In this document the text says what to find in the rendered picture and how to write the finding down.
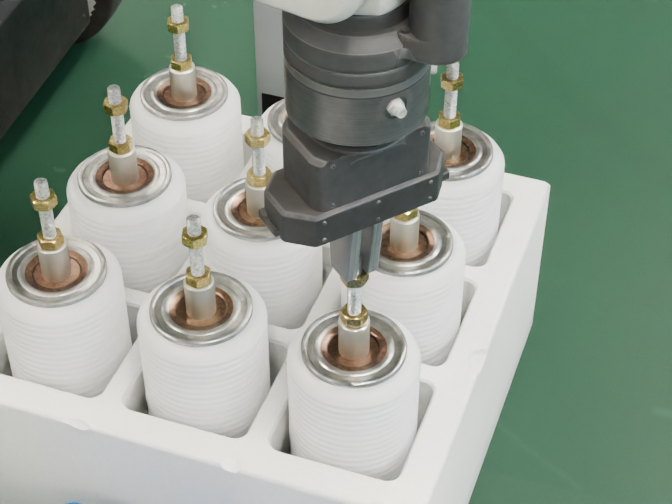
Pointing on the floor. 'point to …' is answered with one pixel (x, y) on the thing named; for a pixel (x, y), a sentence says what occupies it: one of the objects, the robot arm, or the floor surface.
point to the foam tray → (71, 461)
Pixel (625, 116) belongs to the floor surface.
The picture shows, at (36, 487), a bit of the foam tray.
